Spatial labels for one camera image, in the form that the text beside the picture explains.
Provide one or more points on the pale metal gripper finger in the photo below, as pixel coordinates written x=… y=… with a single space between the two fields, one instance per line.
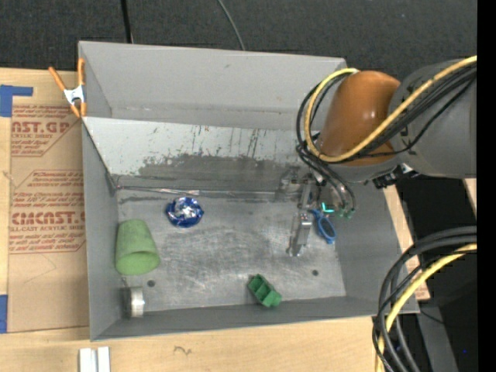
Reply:
x=305 y=231
x=294 y=242

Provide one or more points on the brown cardboard board, red print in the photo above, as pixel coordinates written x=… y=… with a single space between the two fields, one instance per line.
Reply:
x=42 y=277

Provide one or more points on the black cylinder on white bracket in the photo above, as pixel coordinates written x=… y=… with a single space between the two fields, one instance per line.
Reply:
x=387 y=178

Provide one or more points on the grey metal bin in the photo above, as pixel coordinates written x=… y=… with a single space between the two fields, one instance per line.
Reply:
x=232 y=254

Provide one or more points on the green cup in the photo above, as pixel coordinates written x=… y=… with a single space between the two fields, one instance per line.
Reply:
x=135 y=246

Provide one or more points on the green plastic terminal block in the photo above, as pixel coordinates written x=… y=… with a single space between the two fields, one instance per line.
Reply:
x=263 y=291

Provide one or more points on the blue sunglasses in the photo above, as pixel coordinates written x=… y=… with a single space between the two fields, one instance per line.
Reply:
x=326 y=229

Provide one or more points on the blue crumpled foil wrapper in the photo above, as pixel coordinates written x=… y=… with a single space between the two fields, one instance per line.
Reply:
x=184 y=212

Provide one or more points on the silver metal cylinder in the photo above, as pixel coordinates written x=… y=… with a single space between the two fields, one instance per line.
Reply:
x=133 y=302

